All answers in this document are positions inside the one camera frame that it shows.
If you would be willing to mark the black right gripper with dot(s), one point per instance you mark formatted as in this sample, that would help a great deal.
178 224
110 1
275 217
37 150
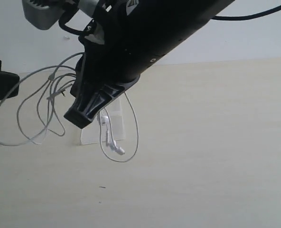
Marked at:
137 34

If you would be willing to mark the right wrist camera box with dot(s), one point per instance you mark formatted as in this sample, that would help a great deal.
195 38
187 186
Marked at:
43 14

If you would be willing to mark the clear plastic storage box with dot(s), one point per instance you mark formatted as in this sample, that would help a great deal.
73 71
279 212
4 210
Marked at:
90 134

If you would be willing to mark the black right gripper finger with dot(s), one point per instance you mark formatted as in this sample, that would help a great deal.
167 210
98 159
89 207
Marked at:
91 97
77 78

